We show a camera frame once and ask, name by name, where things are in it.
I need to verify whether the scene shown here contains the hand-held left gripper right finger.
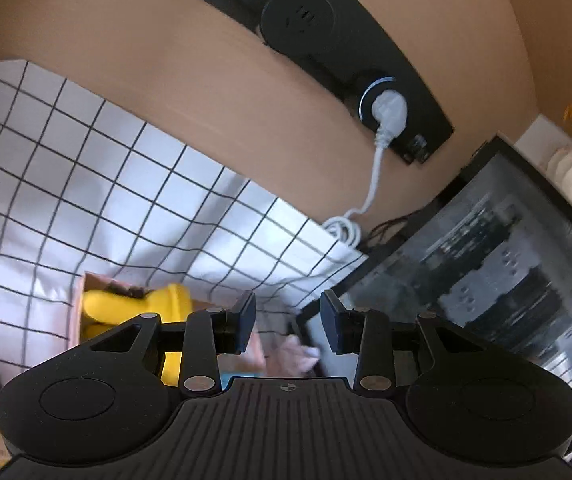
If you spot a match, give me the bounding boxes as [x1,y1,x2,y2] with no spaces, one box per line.
[319,289,487,396]

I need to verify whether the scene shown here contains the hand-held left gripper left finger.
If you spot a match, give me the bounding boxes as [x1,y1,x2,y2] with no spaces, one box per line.
[86,289,258,397]

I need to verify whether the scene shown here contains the pink wrapper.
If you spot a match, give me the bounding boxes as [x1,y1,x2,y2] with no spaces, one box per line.
[266,332,323,376]

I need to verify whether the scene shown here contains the yellow plastic toy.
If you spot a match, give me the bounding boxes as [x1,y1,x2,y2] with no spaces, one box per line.
[82,283,208,387]

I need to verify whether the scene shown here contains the pink cardboard box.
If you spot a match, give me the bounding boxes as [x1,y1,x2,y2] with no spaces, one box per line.
[68,270,327,378]

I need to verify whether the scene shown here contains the framed dark picture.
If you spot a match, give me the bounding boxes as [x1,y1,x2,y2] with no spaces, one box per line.
[293,134,572,466]

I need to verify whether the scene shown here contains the checked tablecloth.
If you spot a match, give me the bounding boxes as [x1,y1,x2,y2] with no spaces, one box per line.
[0,59,370,416]

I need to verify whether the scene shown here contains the black socket panel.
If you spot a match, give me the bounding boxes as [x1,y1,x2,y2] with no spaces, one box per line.
[126,0,455,167]

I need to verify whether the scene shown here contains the black cables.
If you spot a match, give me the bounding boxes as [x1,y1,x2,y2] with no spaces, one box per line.
[366,210,429,253]

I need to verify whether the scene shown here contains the white power cable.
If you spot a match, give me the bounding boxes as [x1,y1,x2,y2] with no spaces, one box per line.
[322,89,410,250]

